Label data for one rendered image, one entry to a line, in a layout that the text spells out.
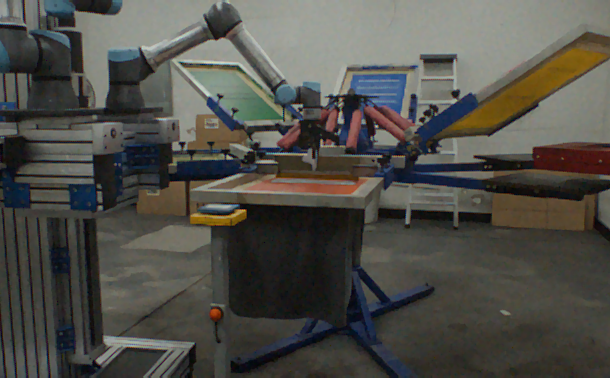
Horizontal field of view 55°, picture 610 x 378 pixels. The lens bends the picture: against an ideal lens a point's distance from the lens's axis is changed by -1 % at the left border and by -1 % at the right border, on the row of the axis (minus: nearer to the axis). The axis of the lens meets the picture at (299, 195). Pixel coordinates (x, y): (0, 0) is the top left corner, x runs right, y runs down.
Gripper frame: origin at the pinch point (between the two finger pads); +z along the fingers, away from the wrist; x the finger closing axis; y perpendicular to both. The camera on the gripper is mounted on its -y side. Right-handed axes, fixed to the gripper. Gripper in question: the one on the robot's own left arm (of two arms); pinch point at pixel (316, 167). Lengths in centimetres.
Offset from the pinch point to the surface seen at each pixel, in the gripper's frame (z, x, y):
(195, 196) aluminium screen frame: 4, 60, 27
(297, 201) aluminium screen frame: 4, 60, -8
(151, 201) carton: 84, -364, 277
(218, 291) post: 29, 79, 12
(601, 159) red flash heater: -6, 4, -108
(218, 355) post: 50, 79, 13
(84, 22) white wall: -123, -405, 380
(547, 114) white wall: -14, -413, -147
